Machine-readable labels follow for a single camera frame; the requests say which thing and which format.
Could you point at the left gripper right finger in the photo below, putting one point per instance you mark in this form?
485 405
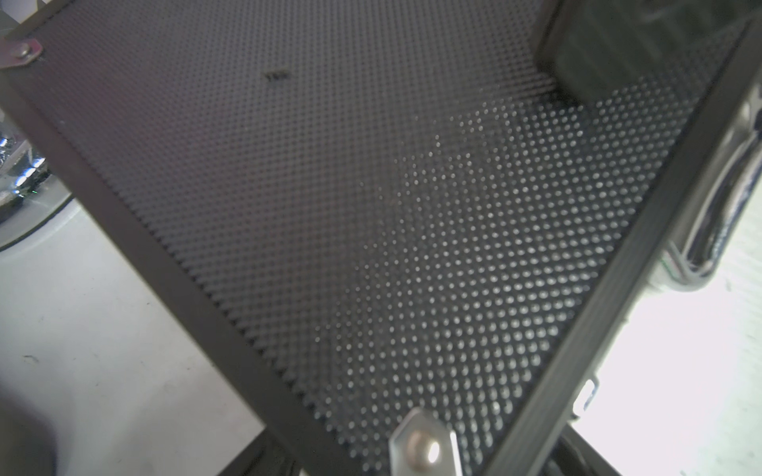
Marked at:
572 455

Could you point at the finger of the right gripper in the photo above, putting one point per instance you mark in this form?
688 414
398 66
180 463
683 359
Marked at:
595 47

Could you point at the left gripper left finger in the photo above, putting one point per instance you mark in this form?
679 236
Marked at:
264 456

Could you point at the black poker case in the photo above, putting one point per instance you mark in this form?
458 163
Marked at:
363 208

